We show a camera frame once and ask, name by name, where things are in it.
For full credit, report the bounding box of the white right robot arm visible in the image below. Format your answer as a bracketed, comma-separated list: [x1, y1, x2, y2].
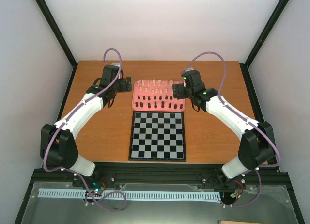
[172, 68, 276, 181]

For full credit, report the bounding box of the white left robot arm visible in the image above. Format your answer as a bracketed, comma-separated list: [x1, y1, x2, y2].
[40, 63, 132, 187]

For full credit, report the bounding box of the pink plastic tray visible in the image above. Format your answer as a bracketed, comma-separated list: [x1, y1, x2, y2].
[132, 80, 186, 112]

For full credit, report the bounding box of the black and white chessboard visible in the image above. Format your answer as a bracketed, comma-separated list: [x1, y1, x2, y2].
[128, 111, 186, 162]

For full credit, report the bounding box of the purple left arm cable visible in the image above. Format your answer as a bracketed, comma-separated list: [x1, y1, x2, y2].
[42, 48, 128, 212]

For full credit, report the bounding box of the black aluminium frame rail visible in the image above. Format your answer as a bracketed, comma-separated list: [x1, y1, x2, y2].
[31, 161, 290, 193]

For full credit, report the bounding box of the light blue cable duct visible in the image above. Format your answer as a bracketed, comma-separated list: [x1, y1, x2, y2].
[37, 188, 221, 203]

